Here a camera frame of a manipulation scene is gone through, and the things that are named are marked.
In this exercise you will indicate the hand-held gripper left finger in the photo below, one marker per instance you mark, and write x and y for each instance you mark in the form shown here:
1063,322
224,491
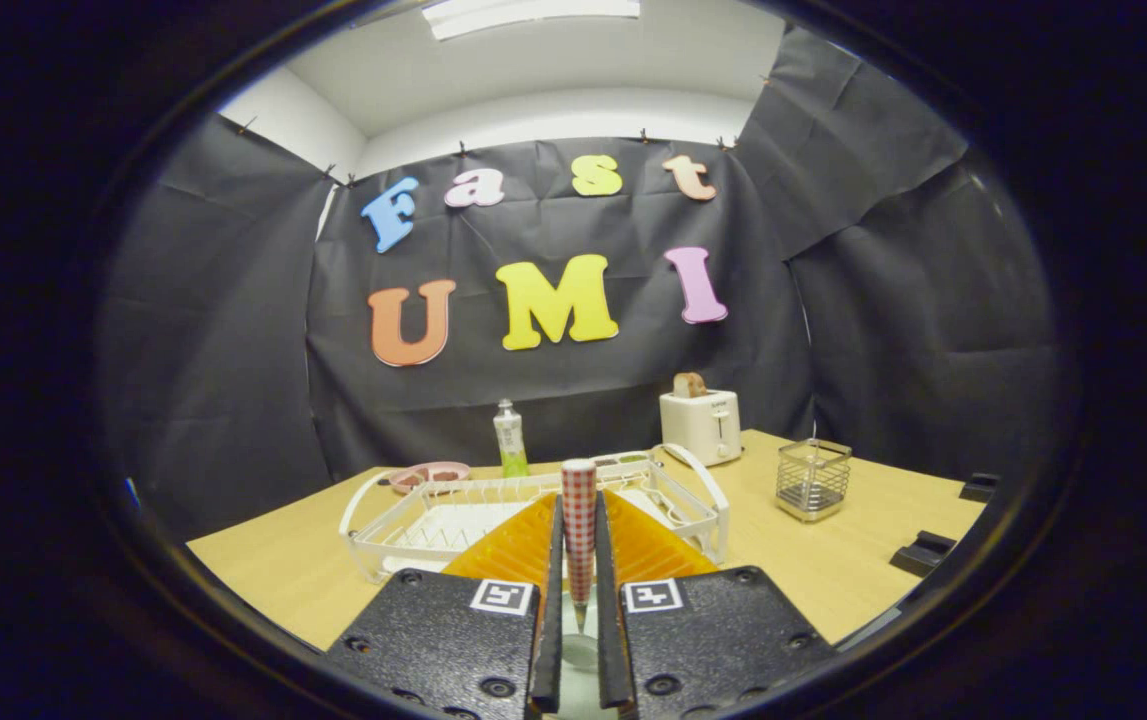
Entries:
433,640

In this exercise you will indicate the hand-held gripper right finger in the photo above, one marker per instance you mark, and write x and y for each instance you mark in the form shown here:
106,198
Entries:
723,640

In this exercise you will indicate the pink plate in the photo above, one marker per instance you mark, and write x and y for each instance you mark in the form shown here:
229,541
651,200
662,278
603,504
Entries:
411,480

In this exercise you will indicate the small white dish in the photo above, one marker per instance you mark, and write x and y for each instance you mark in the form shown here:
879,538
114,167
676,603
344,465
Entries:
623,459

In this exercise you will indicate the white toaster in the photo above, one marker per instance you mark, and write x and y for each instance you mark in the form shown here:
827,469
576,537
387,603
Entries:
698,430

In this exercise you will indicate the clear bottle with green liquid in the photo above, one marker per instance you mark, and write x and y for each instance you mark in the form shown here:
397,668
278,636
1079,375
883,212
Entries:
510,440

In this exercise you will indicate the black table clamp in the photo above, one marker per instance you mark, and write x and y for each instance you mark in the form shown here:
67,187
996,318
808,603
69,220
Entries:
923,555
978,488

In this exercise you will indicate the brown bread slice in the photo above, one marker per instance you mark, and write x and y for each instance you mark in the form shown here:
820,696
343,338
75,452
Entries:
689,385

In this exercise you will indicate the black backdrop cloth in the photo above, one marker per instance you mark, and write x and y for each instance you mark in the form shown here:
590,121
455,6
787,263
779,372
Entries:
553,400

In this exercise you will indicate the ceiling light panel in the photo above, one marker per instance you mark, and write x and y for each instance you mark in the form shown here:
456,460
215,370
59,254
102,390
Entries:
533,12

